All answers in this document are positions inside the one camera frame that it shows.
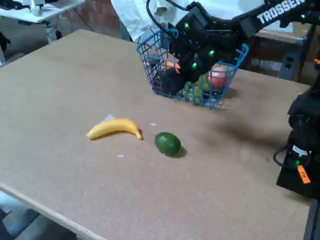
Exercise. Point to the yellow toy banana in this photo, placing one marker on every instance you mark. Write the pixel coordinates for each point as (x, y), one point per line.
(112, 127)

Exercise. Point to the wooden workbench with metal leg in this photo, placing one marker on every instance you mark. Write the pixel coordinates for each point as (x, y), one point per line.
(280, 37)

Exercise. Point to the round green toy fruit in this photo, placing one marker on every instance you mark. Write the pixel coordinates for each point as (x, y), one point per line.
(167, 143)

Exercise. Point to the orange base label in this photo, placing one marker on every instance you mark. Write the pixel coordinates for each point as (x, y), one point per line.
(303, 174)

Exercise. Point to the green toy grapes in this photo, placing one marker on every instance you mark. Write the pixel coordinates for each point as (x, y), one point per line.
(197, 91)

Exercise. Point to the white background desk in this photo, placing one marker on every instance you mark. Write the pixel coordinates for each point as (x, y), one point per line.
(50, 10)

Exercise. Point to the orange toy fruit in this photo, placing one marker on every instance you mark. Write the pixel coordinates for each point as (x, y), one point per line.
(171, 65)

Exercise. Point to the white device on desk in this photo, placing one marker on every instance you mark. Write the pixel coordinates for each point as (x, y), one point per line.
(35, 6)

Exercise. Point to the large white tape strip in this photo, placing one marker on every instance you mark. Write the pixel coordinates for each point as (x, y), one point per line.
(108, 118)

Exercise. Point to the white crumpled sheet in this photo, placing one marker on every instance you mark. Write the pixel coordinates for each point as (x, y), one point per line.
(135, 15)

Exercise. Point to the red-orange toy pomegranate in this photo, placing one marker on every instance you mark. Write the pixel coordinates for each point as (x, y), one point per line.
(220, 77)

